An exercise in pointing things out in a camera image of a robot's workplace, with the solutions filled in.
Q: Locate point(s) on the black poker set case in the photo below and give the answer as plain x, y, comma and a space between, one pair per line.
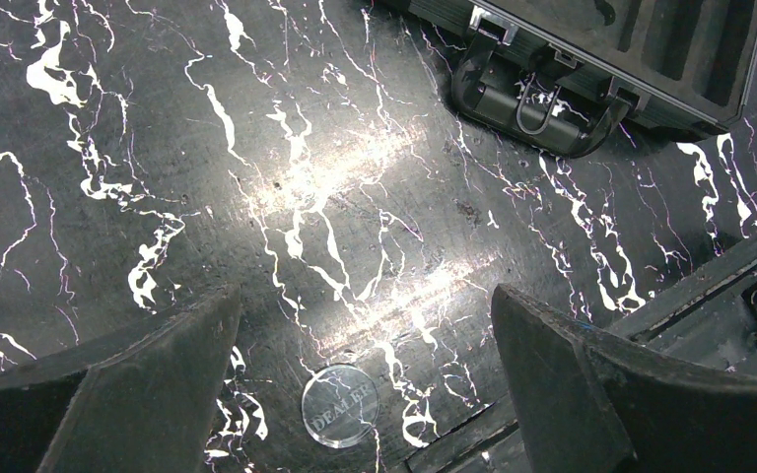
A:
563, 75

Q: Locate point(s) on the aluminium rail frame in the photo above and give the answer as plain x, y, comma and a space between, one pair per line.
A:
708, 318

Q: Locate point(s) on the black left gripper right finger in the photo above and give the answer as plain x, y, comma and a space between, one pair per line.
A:
587, 400

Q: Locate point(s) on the clear dealer button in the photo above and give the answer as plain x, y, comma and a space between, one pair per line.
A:
340, 406

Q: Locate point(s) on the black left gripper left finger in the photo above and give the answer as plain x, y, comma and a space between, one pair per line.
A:
140, 399

